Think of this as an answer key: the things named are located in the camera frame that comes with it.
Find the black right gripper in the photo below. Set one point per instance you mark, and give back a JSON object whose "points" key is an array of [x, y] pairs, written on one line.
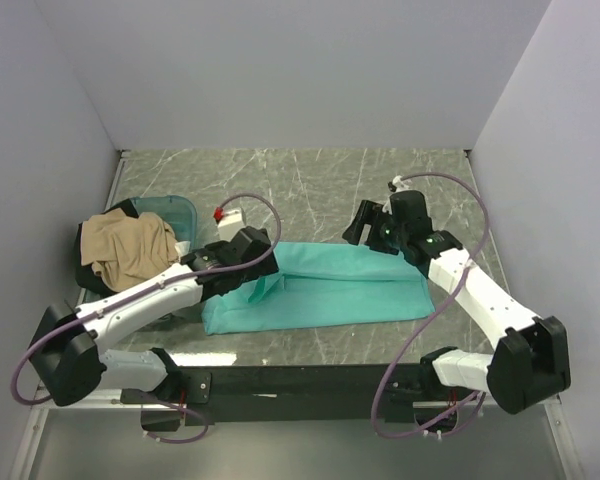
{"points": [[373, 214]]}

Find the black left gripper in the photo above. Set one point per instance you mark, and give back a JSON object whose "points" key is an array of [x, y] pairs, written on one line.
{"points": [[263, 268]]}

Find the teal t-shirt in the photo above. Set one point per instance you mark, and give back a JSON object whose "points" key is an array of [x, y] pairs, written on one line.
{"points": [[322, 285]]}

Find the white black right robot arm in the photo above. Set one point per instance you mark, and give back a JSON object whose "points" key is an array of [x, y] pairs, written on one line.
{"points": [[530, 362]]}

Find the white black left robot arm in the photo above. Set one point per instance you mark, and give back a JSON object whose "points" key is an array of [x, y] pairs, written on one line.
{"points": [[74, 350]]}

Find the white t-shirt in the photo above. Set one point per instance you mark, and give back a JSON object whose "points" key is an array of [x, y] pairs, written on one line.
{"points": [[183, 248]]}

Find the teal plastic laundry bin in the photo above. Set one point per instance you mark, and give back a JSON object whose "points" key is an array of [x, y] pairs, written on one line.
{"points": [[177, 211]]}

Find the beige t-shirt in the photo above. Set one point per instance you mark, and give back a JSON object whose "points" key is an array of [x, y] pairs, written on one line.
{"points": [[124, 251]]}

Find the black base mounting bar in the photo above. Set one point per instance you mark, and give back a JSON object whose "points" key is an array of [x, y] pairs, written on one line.
{"points": [[317, 392]]}

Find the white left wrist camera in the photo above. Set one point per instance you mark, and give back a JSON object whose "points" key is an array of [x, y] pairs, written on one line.
{"points": [[229, 222]]}

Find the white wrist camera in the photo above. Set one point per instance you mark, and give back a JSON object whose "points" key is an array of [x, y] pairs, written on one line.
{"points": [[229, 222], [398, 184]]}

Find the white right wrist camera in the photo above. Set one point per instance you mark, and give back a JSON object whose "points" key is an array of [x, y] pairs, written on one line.
{"points": [[398, 184]]}

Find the aluminium frame rail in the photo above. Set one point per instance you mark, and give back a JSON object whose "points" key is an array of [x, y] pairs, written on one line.
{"points": [[117, 434]]}

